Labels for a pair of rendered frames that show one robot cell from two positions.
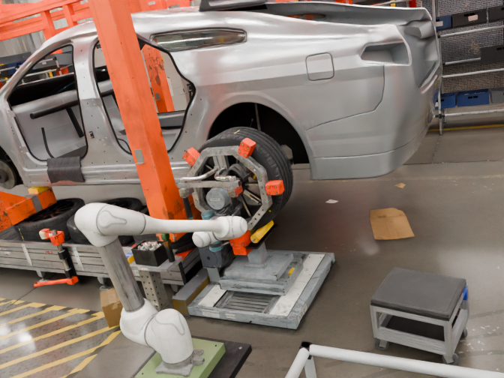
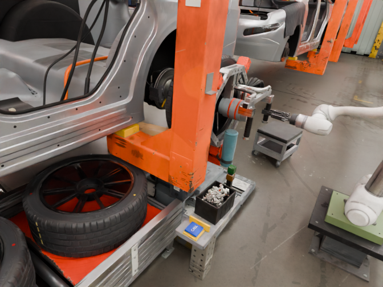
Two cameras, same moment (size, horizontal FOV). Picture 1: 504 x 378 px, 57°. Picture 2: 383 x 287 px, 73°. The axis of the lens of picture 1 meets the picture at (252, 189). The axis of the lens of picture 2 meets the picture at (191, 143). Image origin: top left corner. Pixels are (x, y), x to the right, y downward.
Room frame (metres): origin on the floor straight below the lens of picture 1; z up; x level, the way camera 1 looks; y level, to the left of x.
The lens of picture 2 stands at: (2.97, 1.86, 1.46)
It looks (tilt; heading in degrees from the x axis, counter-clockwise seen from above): 28 degrees down; 271
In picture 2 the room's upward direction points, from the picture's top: 6 degrees clockwise
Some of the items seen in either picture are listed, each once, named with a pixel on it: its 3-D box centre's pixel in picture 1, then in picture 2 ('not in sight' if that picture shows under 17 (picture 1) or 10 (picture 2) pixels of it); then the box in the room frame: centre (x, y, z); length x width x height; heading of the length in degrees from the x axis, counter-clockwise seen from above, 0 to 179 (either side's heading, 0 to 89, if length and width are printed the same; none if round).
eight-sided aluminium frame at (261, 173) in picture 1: (229, 189); (227, 106); (2.78, 0.14, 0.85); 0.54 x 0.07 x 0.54; 60
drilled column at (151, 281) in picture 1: (154, 290); (203, 246); (2.86, 0.80, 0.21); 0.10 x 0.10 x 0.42; 60
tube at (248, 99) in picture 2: (199, 169); (241, 87); (2.73, 0.29, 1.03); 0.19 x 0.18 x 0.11; 150
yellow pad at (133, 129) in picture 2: not in sight; (124, 128); (3.44, 0.35, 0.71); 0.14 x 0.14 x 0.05; 60
